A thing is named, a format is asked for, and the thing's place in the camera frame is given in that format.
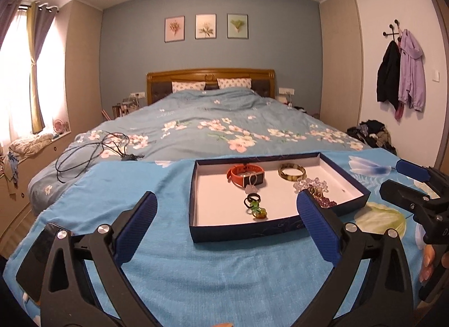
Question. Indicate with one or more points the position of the right framed leaf picture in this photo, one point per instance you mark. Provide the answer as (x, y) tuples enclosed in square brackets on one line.
[(237, 26)]

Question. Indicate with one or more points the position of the wooden headboard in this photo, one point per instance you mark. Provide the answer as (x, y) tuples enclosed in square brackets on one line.
[(159, 83)]

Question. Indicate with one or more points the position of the wooden door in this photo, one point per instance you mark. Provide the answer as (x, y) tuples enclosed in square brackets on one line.
[(441, 10)]

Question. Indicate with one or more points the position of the light blue floral blanket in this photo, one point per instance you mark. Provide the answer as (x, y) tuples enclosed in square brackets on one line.
[(266, 281)]

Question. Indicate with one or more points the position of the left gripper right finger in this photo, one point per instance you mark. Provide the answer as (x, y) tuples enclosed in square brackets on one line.
[(385, 297)]

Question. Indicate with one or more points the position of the left patterned pillow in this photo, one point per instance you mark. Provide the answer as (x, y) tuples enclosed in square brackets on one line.
[(178, 86)]

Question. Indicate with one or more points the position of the patterned pillow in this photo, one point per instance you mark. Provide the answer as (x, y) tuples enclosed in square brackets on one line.
[(234, 82), (178, 86)]

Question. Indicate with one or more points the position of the dark blue shallow box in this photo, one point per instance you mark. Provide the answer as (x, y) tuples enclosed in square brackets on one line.
[(218, 211)]

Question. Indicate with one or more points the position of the left grey curtain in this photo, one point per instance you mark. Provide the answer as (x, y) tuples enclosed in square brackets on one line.
[(7, 16)]

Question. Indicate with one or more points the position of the framed flower picture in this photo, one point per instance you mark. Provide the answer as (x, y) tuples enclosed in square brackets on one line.
[(174, 29), (205, 27)]

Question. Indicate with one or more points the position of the black hanging jacket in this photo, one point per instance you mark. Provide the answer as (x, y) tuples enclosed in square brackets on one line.
[(388, 76)]

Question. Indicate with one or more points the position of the orange smart watch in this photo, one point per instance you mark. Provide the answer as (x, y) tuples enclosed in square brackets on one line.
[(243, 175)]

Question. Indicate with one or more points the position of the right patterned pillow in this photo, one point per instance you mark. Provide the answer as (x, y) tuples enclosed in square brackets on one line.
[(234, 82)]

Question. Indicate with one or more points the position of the tortoiseshell bangle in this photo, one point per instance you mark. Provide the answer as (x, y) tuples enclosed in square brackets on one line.
[(292, 172)]

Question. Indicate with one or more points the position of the person right hand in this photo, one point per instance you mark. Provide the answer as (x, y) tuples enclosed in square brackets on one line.
[(427, 266)]

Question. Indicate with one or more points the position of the middle framed flower picture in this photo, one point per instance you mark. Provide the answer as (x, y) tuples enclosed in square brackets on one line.
[(205, 27)]

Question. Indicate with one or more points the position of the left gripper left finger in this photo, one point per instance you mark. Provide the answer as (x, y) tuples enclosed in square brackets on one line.
[(68, 297)]

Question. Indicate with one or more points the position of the left nightstand clutter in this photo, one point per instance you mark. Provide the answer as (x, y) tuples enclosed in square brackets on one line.
[(125, 107)]

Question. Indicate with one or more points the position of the blue floral duvet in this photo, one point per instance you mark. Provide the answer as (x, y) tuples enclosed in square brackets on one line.
[(190, 124)]

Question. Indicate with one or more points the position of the purple hanging jacket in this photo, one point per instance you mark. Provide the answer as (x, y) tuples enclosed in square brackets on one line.
[(411, 92)]

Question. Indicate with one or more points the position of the clothes pile on floor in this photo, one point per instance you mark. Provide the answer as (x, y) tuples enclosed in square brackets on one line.
[(374, 134)]

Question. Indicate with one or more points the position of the olive grey curtain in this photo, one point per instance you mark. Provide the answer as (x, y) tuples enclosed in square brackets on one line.
[(39, 21)]

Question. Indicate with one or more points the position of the left framed flower picture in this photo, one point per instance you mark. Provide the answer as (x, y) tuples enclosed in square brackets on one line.
[(174, 29)]

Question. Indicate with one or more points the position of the folded blanket on bench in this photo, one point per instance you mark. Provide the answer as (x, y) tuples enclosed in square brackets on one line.
[(26, 147)]

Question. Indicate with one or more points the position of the black wall coat hook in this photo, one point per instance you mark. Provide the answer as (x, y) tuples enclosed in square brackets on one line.
[(395, 32)]

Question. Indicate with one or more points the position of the black smartphone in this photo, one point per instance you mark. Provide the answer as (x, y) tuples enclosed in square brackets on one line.
[(31, 272)]

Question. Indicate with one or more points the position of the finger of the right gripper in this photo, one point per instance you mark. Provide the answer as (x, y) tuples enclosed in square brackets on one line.
[(432, 214), (432, 181)]

